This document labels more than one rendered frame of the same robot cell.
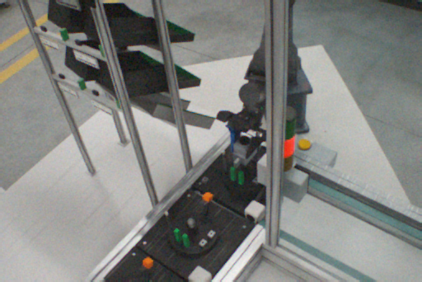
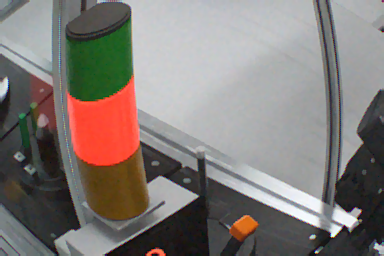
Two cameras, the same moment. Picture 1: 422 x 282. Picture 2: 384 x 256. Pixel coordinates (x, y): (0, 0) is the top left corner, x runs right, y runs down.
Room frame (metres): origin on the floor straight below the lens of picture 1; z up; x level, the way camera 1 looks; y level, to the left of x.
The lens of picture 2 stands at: (0.69, -0.79, 1.76)
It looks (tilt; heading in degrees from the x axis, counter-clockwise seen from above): 37 degrees down; 90
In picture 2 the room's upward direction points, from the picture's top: 5 degrees counter-clockwise
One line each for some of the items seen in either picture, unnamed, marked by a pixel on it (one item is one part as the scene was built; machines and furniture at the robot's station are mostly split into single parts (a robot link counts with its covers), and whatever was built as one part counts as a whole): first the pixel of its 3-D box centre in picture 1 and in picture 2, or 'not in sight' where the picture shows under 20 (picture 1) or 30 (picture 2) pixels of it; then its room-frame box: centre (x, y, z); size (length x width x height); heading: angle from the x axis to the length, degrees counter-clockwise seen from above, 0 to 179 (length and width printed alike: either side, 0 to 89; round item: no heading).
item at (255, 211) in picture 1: (255, 212); not in sight; (0.71, -0.14, 0.97); 0.05 x 0.05 x 0.04; 44
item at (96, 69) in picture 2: not in sight; (96, 50); (0.63, -0.19, 1.38); 0.05 x 0.05 x 0.05
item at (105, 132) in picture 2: not in sight; (100, 111); (0.63, -0.19, 1.33); 0.05 x 0.05 x 0.05
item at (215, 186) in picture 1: (246, 177); not in sight; (0.85, -0.15, 0.96); 0.24 x 0.24 x 0.02; 44
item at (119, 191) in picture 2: not in sight; (109, 172); (0.63, -0.19, 1.28); 0.05 x 0.05 x 0.05
